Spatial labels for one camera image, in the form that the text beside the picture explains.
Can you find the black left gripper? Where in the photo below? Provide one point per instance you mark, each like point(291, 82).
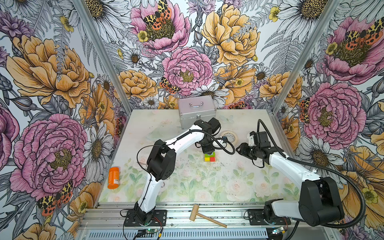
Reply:
point(210, 149)

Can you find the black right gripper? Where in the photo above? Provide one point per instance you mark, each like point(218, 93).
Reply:
point(243, 147)

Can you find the green wood block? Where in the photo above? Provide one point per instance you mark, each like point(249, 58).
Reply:
point(212, 155)

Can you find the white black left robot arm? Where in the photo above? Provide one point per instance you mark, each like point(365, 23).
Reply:
point(162, 161)

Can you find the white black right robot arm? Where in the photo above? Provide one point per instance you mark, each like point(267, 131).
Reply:
point(319, 202)

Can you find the masking tape roll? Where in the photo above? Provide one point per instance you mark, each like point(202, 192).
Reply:
point(231, 137)

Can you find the silver pink metal case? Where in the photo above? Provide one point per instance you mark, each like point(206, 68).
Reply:
point(196, 108)

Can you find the right circuit board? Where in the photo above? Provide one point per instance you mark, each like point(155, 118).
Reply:
point(280, 230)

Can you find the circuit board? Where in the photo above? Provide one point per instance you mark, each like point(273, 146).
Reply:
point(150, 231)
point(280, 230)

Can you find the wooden mallet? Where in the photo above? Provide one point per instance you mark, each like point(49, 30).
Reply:
point(195, 213)

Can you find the orange plastic bottle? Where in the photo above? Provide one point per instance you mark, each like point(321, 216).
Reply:
point(114, 178)

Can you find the left circuit board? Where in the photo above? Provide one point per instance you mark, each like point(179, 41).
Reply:
point(150, 231)

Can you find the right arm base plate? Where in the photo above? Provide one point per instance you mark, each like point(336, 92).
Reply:
point(262, 217)

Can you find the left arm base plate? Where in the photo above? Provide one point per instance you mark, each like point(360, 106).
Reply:
point(159, 218)

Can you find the aluminium front rail frame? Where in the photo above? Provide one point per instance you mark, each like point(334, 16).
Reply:
point(106, 222)

